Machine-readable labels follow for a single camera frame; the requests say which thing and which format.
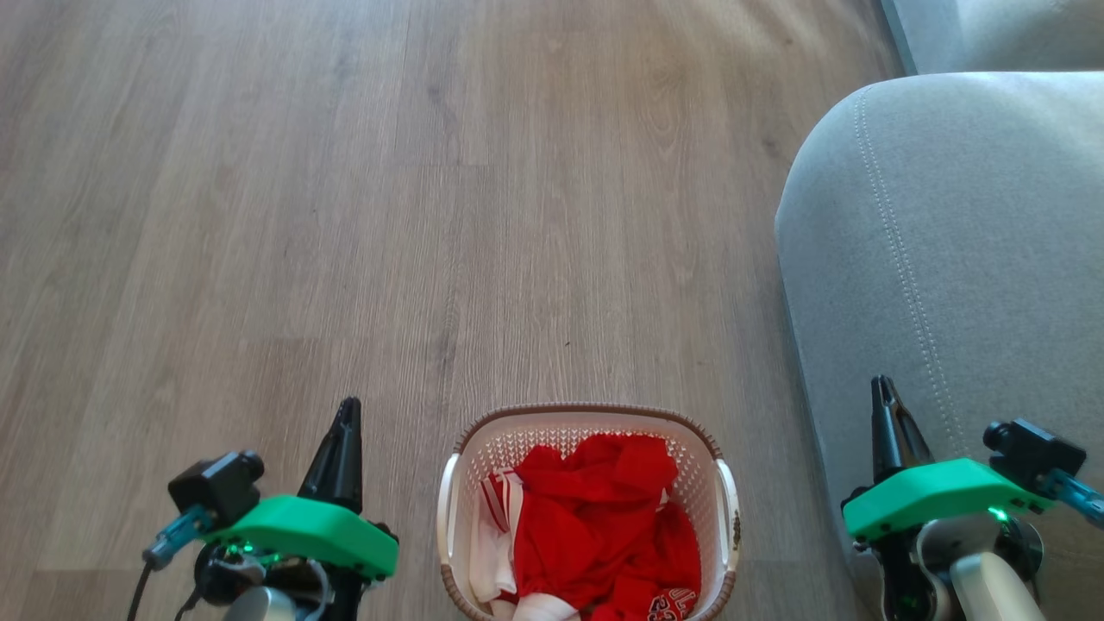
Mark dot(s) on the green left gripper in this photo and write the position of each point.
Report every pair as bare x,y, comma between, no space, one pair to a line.
319,530

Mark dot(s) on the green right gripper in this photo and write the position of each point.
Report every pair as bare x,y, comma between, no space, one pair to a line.
931,496

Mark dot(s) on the white plastic laundry basket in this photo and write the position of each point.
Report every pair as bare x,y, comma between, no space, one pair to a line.
483,448

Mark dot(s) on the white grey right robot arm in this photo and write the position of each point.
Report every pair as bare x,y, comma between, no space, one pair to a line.
992,586

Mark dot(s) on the white garment with red stripes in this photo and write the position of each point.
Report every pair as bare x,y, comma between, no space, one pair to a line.
493,552

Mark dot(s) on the grey fabric sofa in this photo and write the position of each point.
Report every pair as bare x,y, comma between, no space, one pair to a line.
966,259

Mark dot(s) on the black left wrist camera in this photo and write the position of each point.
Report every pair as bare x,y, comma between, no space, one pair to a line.
216,487

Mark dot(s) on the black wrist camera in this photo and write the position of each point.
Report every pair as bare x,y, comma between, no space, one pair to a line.
216,487
1035,453

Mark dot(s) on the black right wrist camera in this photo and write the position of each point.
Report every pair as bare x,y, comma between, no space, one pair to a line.
1035,453

